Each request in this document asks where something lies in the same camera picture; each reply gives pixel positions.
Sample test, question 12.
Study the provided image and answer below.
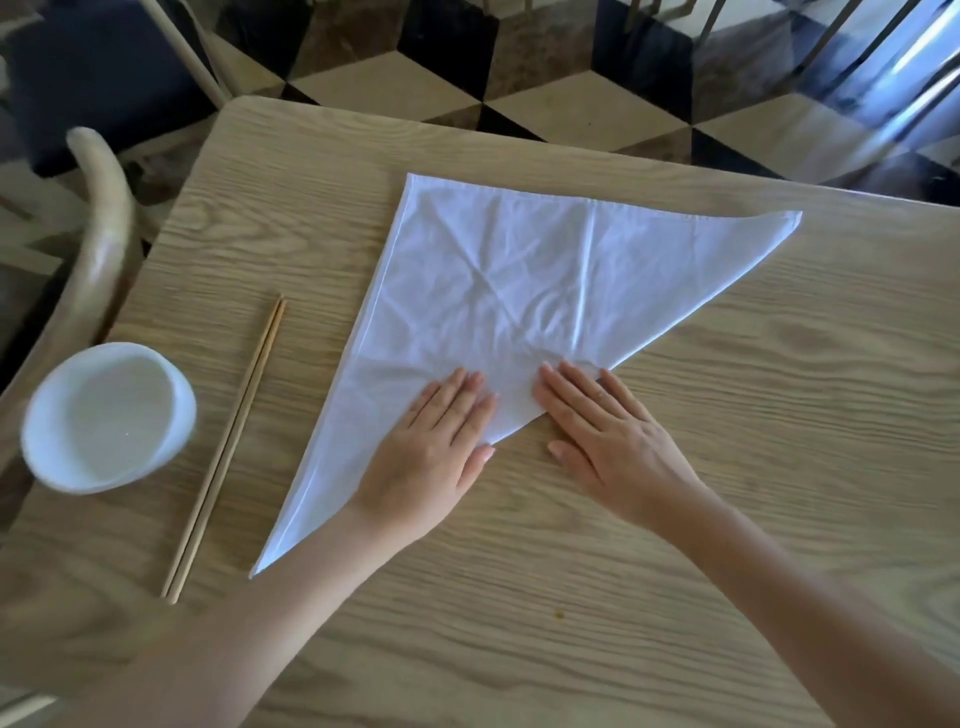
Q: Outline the white bowl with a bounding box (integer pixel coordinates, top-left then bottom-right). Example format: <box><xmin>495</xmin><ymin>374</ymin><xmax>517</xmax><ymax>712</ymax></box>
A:
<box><xmin>20</xmin><ymin>341</ymin><xmax>199</xmax><ymax>496</ymax></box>

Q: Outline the row of wooden dining chairs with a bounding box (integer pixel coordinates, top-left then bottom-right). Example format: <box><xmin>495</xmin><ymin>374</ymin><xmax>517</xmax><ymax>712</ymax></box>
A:
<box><xmin>479</xmin><ymin>0</ymin><xmax>960</xmax><ymax>151</ymax></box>

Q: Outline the white cloth napkin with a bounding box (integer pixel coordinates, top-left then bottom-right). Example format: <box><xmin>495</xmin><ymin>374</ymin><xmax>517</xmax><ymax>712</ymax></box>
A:
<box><xmin>249</xmin><ymin>173</ymin><xmax>804</xmax><ymax>579</ymax></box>

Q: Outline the person's right hand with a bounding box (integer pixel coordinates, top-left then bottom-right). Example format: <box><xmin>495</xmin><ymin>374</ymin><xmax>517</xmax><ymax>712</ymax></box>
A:
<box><xmin>531</xmin><ymin>360</ymin><xmax>707</xmax><ymax>534</ymax></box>

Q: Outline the wooden chair with dark cushion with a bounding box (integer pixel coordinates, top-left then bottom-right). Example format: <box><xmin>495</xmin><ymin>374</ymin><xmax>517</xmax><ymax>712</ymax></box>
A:
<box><xmin>0</xmin><ymin>0</ymin><xmax>234</xmax><ymax>181</ymax></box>
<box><xmin>0</xmin><ymin>125</ymin><xmax>148</xmax><ymax>481</ymax></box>

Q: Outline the wooden chopstick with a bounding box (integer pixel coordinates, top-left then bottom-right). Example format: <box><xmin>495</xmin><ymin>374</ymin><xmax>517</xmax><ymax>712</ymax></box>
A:
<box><xmin>159</xmin><ymin>294</ymin><xmax>284</xmax><ymax>600</ymax></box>
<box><xmin>166</xmin><ymin>298</ymin><xmax>289</xmax><ymax>606</ymax></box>

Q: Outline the person's left hand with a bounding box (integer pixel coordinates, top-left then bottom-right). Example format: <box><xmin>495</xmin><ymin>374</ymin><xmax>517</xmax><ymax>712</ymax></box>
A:
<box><xmin>351</xmin><ymin>366</ymin><xmax>499</xmax><ymax>550</ymax></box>

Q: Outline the person's left forearm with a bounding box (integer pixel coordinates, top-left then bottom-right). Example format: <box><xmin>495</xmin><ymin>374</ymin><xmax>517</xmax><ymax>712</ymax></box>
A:
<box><xmin>52</xmin><ymin>506</ymin><xmax>410</xmax><ymax>728</ymax></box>

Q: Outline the person's right forearm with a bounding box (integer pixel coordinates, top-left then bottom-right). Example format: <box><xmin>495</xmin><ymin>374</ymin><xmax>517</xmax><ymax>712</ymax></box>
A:
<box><xmin>647</xmin><ymin>483</ymin><xmax>960</xmax><ymax>728</ymax></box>

